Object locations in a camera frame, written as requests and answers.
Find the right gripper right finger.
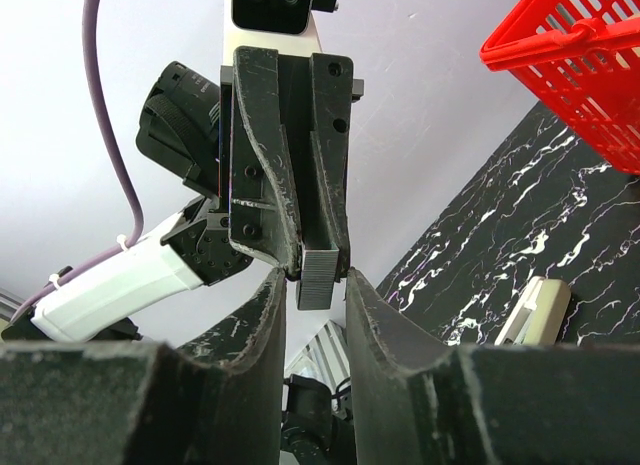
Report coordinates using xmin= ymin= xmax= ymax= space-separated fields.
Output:
xmin=346 ymin=269 xmax=639 ymax=464

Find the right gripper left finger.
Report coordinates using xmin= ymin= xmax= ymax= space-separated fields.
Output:
xmin=1 ymin=269 xmax=286 ymax=464

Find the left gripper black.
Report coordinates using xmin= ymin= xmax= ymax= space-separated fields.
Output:
xmin=135 ymin=46 xmax=353 ymax=280

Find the grey staple strip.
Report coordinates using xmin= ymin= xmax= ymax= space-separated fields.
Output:
xmin=297 ymin=249 xmax=339 ymax=311

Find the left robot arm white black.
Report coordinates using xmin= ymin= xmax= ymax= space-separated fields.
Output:
xmin=1 ymin=46 xmax=363 ymax=342

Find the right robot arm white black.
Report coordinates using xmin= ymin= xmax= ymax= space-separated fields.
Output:
xmin=1 ymin=270 xmax=639 ymax=464

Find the red plastic shopping basket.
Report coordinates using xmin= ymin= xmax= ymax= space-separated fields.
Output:
xmin=479 ymin=0 xmax=639 ymax=174

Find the aluminium frame rail front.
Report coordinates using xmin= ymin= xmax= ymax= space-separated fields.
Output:
xmin=284 ymin=320 xmax=350 ymax=390

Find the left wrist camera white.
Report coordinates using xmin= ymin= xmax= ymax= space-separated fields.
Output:
xmin=222 ymin=0 xmax=321 ymax=66

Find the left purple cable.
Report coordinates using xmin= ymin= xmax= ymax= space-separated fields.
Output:
xmin=9 ymin=0 xmax=145 ymax=326

